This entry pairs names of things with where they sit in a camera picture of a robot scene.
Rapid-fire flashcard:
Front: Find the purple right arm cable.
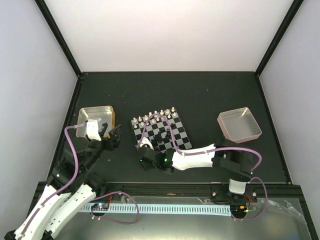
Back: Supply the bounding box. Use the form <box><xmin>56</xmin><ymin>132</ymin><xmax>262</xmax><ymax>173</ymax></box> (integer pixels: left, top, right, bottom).
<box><xmin>136</xmin><ymin>113</ymin><xmax>270</xmax><ymax>222</ymax></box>

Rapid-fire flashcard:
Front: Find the right black frame post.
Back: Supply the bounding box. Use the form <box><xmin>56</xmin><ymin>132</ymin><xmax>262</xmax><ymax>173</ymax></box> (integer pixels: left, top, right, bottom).
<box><xmin>255</xmin><ymin>0</ymin><xmax>304</xmax><ymax>77</ymax></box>

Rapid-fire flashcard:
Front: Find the black frame post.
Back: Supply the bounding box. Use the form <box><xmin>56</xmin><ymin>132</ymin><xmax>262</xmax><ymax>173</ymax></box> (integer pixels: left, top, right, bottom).
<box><xmin>255</xmin><ymin>0</ymin><xmax>304</xmax><ymax>77</ymax></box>
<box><xmin>34</xmin><ymin>0</ymin><xmax>82</xmax><ymax>77</ymax></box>

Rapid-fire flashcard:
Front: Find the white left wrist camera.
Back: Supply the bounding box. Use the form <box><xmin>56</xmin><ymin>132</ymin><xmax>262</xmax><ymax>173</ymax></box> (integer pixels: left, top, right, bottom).
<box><xmin>85</xmin><ymin>118</ymin><xmax>103</xmax><ymax>141</ymax></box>

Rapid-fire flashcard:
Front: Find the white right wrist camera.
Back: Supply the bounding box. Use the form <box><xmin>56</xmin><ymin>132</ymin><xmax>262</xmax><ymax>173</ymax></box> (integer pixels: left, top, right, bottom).
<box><xmin>137</xmin><ymin>137</ymin><xmax>154</xmax><ymax>150</ymax></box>

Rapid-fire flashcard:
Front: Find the gold rimmed metal tin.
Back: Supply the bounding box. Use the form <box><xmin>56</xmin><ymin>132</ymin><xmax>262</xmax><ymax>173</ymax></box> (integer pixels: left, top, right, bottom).
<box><xmin>77</xmin><ymin>105</ymin><xmax>115</xmax><ymax>138</ymax></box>

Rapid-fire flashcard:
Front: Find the white slotted cable duct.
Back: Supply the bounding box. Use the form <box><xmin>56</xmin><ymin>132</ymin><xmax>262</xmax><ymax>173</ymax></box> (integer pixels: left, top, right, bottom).
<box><xmin>79</xmin><ymin>203</ymin><xmax>231</xmax><ymax>217</ymax></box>

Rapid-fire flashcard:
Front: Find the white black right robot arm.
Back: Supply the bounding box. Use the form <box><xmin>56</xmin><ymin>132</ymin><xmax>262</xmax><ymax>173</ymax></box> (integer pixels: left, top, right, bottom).
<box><xmin>138</xmin><ymin>138</ymin><xmax>257</xmax><ymax>202</ymax></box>

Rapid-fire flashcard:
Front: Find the left black frame post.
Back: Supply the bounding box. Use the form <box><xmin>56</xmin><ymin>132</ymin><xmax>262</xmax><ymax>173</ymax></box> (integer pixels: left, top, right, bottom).
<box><xmin>34</xmin><ymin>0</ymin><xmax>82</xmax><ymax>77</ymax></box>

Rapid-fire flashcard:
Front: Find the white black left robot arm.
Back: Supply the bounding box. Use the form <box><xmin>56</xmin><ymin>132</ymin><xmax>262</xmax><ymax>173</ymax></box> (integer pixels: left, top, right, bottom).
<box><xmin>4</xmin><ymin>119</ymin><xmax>121</xmax><ymax>240</ymax></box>

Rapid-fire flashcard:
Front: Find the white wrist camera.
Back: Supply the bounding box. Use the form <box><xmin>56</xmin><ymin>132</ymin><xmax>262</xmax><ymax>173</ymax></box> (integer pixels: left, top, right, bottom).
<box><xmin>85</xmin><ymin>118</ymin><xmax>103</xmax><ymax>141</ymax></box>
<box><xmin>137</xmin><ymin>137</ymin><xmax>154</xmax><ymax>150</ymax></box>

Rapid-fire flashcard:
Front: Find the pink rimmed metal tin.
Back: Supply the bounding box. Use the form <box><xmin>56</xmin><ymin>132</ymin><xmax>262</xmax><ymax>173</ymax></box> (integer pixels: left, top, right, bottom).
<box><xmin>217</xmin><ymin>107</ymin><xmax>262</xmax><ymax>144</ymax></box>

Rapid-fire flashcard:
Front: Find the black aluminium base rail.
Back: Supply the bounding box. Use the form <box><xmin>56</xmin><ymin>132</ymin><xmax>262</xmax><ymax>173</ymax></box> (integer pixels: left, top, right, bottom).
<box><xmin>86</xmin><ymin>180</ymin><xmax>303</xmax><ymax>203</ymax></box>

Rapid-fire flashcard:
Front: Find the black white chessboard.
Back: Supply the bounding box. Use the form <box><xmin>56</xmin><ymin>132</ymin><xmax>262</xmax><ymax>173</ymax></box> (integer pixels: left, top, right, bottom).
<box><xmin>129</xmin><ymin>107</ymin><xmax>193</xmax><ymax>153</ymax></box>

